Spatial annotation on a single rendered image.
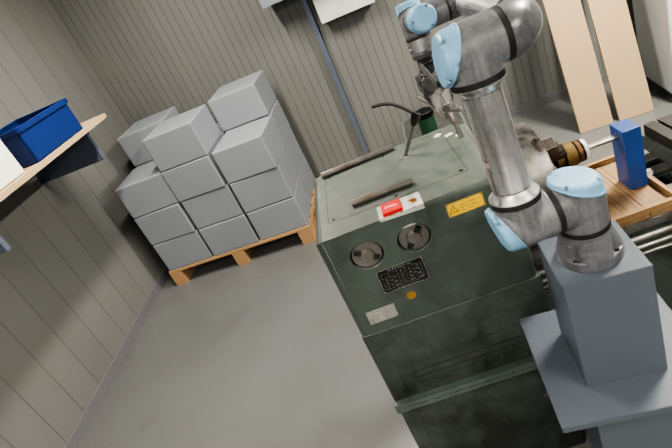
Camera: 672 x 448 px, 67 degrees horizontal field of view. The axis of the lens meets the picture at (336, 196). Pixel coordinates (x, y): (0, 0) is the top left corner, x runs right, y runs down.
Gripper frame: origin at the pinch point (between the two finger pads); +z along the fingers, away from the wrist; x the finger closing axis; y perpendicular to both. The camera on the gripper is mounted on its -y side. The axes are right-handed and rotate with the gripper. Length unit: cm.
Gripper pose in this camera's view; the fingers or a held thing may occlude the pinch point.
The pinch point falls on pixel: (446, 115)
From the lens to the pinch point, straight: 160.8
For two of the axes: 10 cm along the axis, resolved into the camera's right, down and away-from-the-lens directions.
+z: 3.7, 8.8, 2.8
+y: -1.4, -2.5, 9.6
